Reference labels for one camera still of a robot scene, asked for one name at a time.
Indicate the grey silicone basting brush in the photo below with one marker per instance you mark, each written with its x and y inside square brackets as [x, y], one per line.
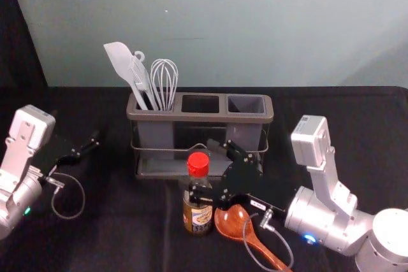
[136, 77]

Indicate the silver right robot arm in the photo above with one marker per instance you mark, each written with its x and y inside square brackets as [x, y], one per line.
[322, 218]

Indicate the black backdrop cloth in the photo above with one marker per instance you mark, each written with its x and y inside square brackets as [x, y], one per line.
[16, 46]

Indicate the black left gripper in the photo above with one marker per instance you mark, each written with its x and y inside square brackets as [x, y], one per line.
[55, 154]

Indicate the grey plastic rack cup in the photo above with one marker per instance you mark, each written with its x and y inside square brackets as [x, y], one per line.
[156, 138]
[247, 103]

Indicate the pale grey whisk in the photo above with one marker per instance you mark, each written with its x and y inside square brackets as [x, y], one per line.
[164, 65]

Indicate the black table cloth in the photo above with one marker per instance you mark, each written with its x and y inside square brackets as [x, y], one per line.
[127, 221]

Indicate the sauce bottle with red cap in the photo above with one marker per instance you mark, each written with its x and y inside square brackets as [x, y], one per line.
[197, 165]

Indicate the dark utensil rack steel bars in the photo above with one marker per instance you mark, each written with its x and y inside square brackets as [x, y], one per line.
[201, 118]

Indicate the brown wooden spoon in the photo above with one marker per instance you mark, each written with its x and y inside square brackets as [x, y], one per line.
[232, 221]

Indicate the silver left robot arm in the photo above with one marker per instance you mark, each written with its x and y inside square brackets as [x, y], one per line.
[19, 144]

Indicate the grey rack drip tray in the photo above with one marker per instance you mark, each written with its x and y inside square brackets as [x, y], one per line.
[159, 166]

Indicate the pale grey silicone spatula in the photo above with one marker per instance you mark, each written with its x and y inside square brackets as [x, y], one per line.
[119, 58]

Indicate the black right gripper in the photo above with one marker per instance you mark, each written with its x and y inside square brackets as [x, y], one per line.
[239, 179]

